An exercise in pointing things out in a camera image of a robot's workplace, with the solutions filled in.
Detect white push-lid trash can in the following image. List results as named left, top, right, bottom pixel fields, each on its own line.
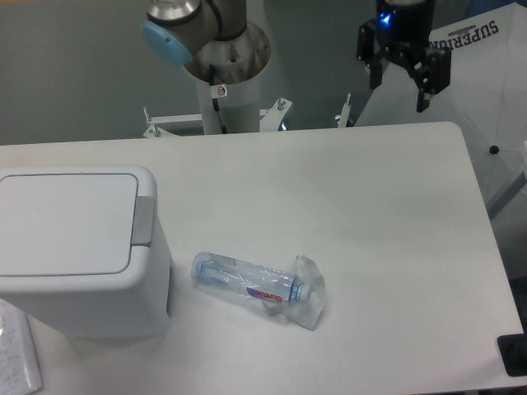
left=1, top=165, right=172, bottom=338

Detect white handwritten notepad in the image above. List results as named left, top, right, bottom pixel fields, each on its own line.
left=1, top=300, right=43, bottom=394

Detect clear crumpled plastic bag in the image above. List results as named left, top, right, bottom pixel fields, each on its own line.
left=263, top=255, right=326, bottom=331

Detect clear plastic water bottle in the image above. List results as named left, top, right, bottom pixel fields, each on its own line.
left=191, top=252, right=296, bottom=304

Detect black device at table edge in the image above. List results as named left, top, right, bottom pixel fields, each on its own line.
left=497, top=333, right=526, bottom=377

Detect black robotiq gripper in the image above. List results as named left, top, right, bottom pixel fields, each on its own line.
left=356, top=1, right=451, bottom=113

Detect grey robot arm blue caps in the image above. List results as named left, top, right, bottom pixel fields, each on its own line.
left=141, top=1, right=451, bottom=112

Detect white bracket with bolt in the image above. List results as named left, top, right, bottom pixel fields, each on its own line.
left=334, top=93, right=355, bottom=128

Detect white umbrella with lettering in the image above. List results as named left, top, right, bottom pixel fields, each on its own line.
left=357, top=2, right=526, bottom=203

